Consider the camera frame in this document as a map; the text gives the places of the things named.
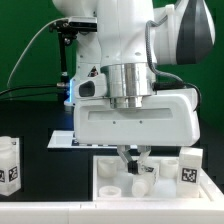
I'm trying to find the white camera cable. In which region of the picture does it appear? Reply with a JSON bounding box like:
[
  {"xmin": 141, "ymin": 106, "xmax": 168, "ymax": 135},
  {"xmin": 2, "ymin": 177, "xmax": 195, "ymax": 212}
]
[{"xmin": 5, "ymin": 17, "xmax": 64, "ymax": 98}]

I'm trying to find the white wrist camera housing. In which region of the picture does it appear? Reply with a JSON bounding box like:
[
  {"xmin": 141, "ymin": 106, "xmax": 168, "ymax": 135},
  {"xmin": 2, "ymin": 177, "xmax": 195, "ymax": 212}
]
[{"xmin": 74, "ymin": 74, "xmax": 107, "ymax": 99}]

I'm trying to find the white square table top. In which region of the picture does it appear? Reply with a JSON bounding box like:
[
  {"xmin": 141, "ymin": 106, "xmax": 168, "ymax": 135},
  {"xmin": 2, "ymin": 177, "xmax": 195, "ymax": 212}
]
[{"xmin": 93, "ymin": 156, "xmax": 224, "ymax": 202}]

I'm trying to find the black cable on table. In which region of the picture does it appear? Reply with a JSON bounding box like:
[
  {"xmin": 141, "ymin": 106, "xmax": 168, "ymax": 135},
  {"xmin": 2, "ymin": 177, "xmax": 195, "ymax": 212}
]
[{"xmin": 0, "ymin": 83, "xmax": 70, "ymax": 100}]

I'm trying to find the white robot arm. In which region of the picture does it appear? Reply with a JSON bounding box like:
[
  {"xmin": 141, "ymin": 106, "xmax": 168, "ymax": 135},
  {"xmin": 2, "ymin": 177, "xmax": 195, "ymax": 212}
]
[{"xmin": 52, "ymin": 0, "xmax": 215, "ymax": 174}]

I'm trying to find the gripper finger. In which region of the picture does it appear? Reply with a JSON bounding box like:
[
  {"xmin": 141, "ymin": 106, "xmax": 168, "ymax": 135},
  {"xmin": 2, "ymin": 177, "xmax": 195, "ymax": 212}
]
[
  {"xmin": 137, "ymin": 146, "xmax": 151, "ymax": 170},
  {"xmin": 117, "ymin": 145, "xmax": 136, "ymax": 174}
]

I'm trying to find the grey braided robot cable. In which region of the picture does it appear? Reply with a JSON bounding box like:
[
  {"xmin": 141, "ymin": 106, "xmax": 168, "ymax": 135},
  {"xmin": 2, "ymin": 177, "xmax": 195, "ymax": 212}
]
[{"xmin": 144, "ymin": 14, "xmax": 202, "ymax": 111}]

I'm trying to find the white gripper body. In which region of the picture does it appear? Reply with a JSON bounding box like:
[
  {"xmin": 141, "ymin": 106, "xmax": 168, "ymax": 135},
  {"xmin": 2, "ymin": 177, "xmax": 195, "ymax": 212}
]
[{"xmin": 74, "ymin": 93, "xmax": 200, "ymax": 146}]

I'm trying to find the white sheet with tags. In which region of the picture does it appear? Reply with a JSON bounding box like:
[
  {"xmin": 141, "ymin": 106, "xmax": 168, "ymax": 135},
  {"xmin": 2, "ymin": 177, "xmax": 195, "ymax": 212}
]
[{"xmin": 48, "ymin": 130, "xmax": 117, "ymax": 149}]

